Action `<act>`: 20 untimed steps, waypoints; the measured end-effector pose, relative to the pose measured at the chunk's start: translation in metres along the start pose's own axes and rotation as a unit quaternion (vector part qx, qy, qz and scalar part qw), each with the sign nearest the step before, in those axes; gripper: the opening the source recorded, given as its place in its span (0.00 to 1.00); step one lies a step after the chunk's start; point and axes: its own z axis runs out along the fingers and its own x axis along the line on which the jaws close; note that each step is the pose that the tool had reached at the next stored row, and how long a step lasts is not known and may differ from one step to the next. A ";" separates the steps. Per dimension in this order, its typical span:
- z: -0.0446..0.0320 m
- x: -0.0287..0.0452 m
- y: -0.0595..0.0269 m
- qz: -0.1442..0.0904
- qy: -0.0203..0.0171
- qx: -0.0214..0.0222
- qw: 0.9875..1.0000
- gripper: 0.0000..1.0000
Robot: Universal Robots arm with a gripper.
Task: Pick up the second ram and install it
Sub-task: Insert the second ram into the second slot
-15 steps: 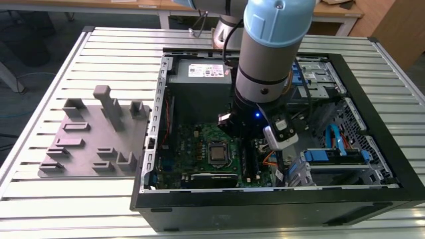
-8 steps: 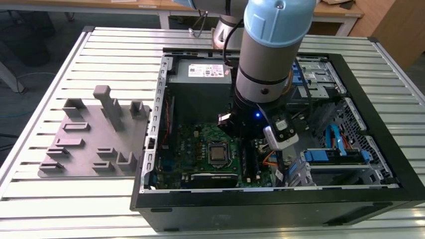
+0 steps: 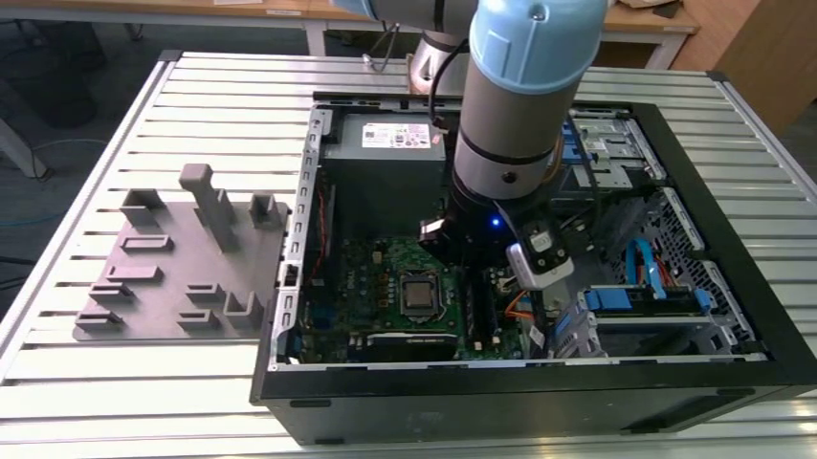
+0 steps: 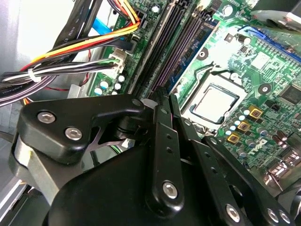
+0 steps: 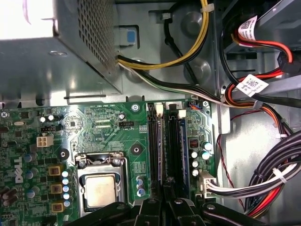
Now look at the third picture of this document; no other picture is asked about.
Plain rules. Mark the silver CPU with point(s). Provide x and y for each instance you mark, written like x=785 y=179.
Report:
x=421 y=292

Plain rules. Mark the black open PC case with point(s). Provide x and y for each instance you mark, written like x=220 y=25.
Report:
x=446 y=416

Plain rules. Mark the white table leg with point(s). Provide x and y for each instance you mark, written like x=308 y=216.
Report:
x=19 y=143

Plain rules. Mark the grey power supply unit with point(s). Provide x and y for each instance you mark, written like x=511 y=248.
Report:
x=383 y=191

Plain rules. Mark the blue disk carrier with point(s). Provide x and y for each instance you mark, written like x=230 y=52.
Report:
x=573 y=153

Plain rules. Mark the green motherboard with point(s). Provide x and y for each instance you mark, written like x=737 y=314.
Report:
x=363 y=287

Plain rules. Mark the wooden cabinet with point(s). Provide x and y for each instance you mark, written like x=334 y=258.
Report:
x=766 y=57

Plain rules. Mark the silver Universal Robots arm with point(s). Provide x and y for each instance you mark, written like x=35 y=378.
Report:
x=510 y=119

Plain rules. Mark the hard disk in blue carrier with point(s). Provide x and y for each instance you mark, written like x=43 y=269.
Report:
x=609 y=301

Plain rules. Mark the black graphics card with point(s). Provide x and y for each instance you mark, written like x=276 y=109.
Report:
x=409 y=346

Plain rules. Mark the silver metal drive cage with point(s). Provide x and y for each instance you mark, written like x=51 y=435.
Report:
x=613 y=167

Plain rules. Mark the dark office chair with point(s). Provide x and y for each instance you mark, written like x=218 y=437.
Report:
x=64 y=72

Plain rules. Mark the black RAM slot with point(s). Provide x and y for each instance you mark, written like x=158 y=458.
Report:
x=466 y=311

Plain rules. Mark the wooden desk with white frame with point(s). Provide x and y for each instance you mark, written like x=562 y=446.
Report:
x=638 y=21

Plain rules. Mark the grey parts rack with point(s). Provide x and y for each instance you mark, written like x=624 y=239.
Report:
x=179 y=239

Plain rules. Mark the silver metal disk bay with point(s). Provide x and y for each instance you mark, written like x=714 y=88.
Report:
x=645 y=325

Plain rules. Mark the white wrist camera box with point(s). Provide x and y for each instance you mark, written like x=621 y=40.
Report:
x=539 y=268

